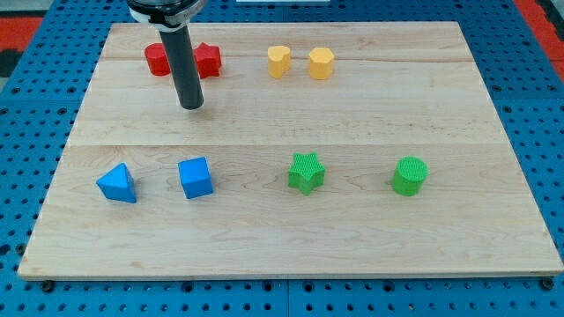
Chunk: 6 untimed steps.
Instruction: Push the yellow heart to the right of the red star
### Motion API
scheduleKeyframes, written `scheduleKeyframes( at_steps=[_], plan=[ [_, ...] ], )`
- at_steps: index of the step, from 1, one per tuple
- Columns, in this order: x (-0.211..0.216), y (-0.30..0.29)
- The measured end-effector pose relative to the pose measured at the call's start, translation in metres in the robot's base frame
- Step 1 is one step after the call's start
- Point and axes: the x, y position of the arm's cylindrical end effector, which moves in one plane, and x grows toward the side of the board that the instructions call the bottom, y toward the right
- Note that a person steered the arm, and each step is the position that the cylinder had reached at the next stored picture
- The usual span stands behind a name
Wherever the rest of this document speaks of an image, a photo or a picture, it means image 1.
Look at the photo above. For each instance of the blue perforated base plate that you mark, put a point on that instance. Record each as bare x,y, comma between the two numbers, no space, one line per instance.
42,97

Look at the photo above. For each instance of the blue cube block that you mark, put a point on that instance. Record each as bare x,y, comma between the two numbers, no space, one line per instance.
195,177

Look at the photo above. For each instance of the green cylinder block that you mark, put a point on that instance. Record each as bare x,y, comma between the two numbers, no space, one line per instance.
409,175

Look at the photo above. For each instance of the red star block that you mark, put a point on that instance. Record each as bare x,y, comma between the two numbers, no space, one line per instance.
208,59

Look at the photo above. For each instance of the red heart block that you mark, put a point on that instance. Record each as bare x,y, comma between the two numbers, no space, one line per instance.
156,58

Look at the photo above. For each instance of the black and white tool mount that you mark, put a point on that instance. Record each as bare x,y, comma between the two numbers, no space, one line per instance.
165,15

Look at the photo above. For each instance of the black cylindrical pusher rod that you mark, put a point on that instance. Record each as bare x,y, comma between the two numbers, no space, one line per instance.
182,63

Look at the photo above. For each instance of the yellow heart block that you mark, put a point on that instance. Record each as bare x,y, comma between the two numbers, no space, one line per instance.
279,60

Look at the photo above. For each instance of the green star block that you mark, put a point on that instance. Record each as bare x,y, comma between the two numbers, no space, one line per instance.
306,172

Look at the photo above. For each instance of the yellow hexagon block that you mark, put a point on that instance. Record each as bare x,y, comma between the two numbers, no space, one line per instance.
320,63

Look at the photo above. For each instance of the blue triangle block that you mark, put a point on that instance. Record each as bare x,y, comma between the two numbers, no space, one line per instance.
118,184

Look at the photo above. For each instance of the wooden board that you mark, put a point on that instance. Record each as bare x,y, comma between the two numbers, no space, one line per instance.
398,89

